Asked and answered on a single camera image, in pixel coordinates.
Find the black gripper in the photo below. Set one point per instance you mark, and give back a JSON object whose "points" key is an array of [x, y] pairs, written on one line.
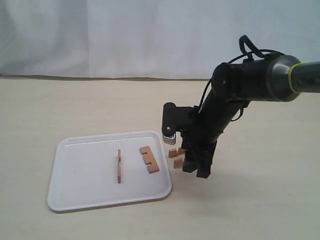
{"points": [[199, 152]]}

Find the wooden notched plank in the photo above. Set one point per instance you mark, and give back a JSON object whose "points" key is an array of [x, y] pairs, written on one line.
{"points": [[119, 158], [172, 153], [178, 163], [149, 159]]}

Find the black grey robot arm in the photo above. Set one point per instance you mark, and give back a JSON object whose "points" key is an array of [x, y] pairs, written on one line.
{"points": [[233, 86]]}

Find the white plastic tray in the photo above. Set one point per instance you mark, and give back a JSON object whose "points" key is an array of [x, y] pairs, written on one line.
{"points": [[84, 173]]}

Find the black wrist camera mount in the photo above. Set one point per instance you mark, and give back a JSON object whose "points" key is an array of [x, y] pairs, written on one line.
{"points": [[176, 119]]}

